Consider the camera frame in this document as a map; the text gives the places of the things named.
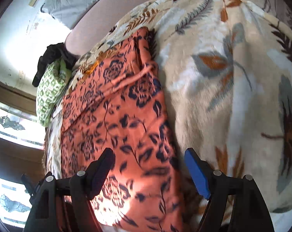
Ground orange floral garment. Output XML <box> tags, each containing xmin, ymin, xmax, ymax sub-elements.
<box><xmin>60</xmin><ymin>27</ymin><xmax>184</xmax><ymax>231</ymax></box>

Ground stained glass window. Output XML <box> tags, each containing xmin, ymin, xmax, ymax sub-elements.
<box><xmin>0</xmin><ymin>102</ymin><xmax>45</xmax><ymax>228</ymax></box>

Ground green white patterned pillow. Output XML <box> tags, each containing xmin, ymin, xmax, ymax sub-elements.
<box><xmin>36</xmin><ymin>58</ymin><xmax>72</xmax><ymax>127</ymax></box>

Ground black garment on pillow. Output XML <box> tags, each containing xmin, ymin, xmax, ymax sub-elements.
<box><xmin>32</xmin><ymin>43</ymin><xmax>77</xmax><ymax>87</ymax></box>

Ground leaf pattern bed blanket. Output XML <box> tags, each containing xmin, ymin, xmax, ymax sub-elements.
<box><xmin>42</xmin><ymin>0</ymin><xmax>292</xmax><ymax>225</ymax></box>

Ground pink quilted bolster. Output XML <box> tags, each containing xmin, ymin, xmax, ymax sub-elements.
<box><xmin>65</xmin><ymin>0</ymin><xmax>149</xmax><ymax>57</ymax></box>

